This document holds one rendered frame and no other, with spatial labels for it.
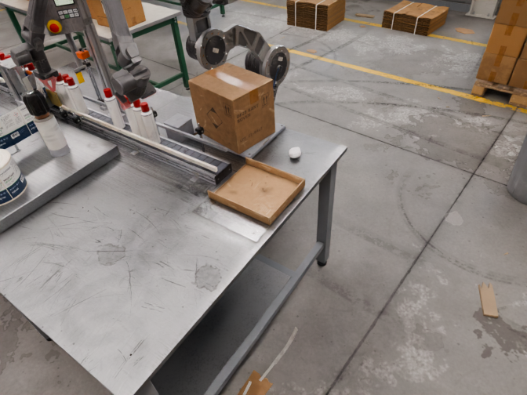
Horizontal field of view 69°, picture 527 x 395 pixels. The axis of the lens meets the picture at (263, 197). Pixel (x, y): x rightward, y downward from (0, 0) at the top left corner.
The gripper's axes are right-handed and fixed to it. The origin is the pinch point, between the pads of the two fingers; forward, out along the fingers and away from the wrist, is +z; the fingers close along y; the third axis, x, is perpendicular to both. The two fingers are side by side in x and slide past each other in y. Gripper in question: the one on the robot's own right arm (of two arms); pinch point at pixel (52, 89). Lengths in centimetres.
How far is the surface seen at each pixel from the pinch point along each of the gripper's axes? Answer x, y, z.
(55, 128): -13.6, 16.6, 8.7
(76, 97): 11.5, -4.6, 10.3
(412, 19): 436, 40, 81
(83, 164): -15.0, 31.3, 21.8
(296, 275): 27, 117, 86
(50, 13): 14.8, -4.8, -28.7
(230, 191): 8, 95, 25
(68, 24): 19.4, -1.6, -23.2
